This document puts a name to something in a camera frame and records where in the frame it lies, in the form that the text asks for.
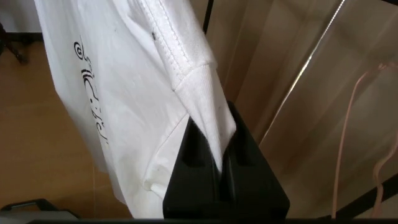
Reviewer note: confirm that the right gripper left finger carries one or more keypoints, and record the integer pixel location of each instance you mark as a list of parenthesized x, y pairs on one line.
[(192, 180)]

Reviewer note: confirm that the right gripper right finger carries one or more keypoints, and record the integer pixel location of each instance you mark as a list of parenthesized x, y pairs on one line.
[(252, 180)]

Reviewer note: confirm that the white printed t-shirt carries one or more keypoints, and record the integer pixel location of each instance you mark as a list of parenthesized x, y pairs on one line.
[(130, 93)]

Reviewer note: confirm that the pink clothes hanger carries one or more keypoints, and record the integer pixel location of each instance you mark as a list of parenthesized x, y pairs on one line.
[(342, 140)]

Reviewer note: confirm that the black clothes rack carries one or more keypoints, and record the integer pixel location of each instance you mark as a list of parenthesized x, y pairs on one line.
[(367, 199)]

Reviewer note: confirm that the beige curtain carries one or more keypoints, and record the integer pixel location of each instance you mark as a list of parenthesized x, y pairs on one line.
[(280, 62)]

